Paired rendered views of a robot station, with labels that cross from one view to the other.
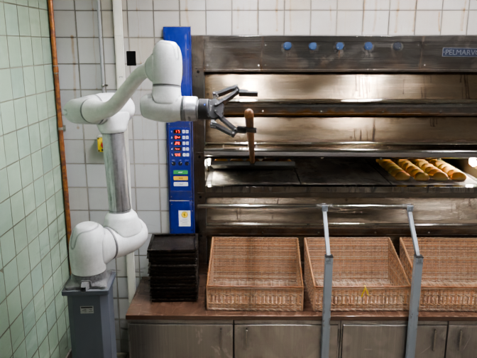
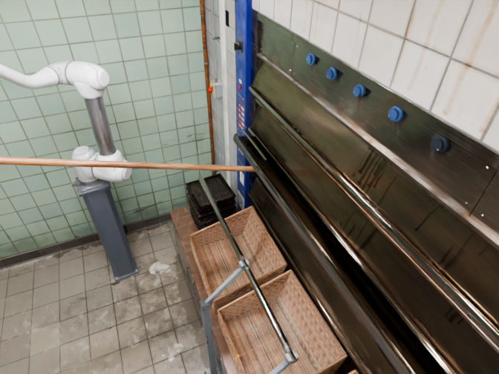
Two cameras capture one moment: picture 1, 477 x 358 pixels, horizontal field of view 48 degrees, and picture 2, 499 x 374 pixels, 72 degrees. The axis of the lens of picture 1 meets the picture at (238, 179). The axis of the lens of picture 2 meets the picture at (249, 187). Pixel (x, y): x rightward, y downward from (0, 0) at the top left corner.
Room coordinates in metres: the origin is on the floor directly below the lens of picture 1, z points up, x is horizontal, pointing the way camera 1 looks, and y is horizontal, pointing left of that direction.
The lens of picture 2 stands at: (2.53, -1.43, 2.53)
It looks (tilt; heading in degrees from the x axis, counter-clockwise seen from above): 40 degrees down; 66
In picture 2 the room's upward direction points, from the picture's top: 1 degrees clockwise
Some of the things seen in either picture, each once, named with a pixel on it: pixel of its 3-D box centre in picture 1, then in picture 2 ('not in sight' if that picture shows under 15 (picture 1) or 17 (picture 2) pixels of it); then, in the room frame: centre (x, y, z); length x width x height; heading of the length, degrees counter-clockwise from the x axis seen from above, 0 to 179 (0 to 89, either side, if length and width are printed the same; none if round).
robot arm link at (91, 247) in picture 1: (89, 246); (87, 162); (2.29, 0.67, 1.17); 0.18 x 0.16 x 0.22; 139
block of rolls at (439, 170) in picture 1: (418, 167); not in sight; (3.73, -1.27, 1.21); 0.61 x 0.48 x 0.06; 0
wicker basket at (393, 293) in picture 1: (353, 271); (275, 337); (3.03, -0.70, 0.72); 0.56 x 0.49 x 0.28; 91
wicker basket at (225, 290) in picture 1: (254, 271); (235, 255); (3.03, -0.10, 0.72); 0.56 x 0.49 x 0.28; 88
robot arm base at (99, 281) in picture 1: (88, 277); (88, 179); (2.27, 0.68, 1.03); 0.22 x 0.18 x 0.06; 4
